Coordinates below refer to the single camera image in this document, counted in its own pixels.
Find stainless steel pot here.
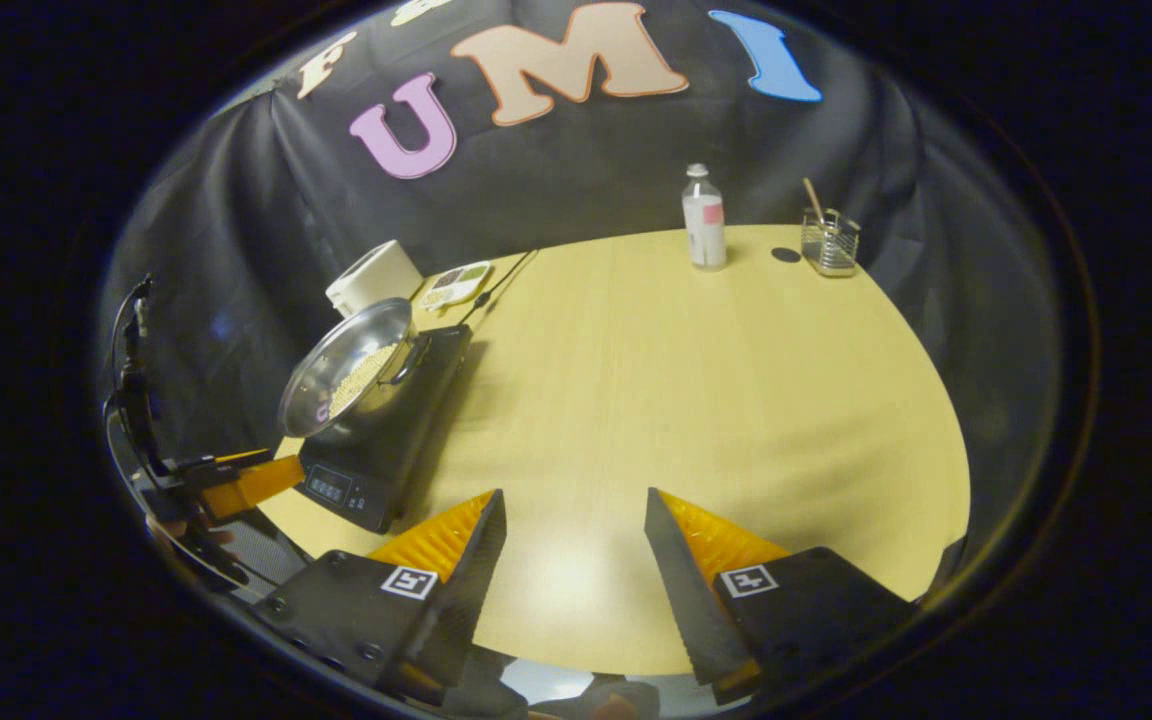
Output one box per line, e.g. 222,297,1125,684
278,297,432,446

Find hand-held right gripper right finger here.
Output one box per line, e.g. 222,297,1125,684
643,488,923,692

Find clear bottle with white label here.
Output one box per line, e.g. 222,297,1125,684
682,163,727,271

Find black induction cooktop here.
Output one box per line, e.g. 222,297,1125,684
294,323,474,534

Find black power cable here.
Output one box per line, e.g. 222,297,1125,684
456,250,540,326

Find white toaster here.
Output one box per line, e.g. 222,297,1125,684
325,240,425,319

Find white divided bean dish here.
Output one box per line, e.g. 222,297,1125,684
419,261,492,311

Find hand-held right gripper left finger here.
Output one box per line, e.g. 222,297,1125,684
256,489,508,707

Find pile of yellow soybeans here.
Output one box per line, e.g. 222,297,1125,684
328,343,399,419

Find clear glass holder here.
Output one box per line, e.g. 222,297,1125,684
801,208,862,278

